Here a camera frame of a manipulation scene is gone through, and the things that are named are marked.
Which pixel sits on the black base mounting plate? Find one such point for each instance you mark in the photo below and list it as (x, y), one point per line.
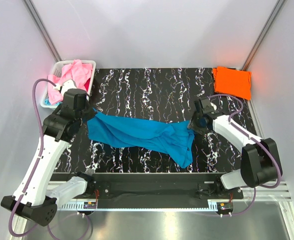
(158, 186)

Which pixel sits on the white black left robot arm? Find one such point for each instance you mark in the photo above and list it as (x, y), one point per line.
(33, 200)

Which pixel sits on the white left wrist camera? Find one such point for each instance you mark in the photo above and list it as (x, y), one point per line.
(67, 85)

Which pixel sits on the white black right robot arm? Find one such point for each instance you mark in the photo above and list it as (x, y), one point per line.
(260, 161)

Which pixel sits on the blue t-shirt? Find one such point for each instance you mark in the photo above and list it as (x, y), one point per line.
(174, 139)

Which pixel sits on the pink t-shirt in basket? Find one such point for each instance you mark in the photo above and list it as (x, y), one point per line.
(77, 70)

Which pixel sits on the red t-shirt in basket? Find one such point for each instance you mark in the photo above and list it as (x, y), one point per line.
(88, 86)

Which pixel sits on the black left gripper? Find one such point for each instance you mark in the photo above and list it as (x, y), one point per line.
(92, 112)

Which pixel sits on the folded orange t-shirt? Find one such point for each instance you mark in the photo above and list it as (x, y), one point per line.
(232, 82)

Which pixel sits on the slotted white cable duct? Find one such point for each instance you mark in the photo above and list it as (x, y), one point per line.
(143, 205)

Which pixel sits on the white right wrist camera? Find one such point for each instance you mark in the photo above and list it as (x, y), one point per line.
(213, 106)

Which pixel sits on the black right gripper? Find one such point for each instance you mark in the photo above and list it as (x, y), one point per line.
(199, 131)

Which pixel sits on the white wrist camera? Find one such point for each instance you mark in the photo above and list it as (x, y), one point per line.
(67, 85)
(213, 106)

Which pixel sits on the light blue cloth in basket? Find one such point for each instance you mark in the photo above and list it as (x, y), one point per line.
(47, 102)

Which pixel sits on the white plastic laundry basket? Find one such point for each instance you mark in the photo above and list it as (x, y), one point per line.
(53, 95)

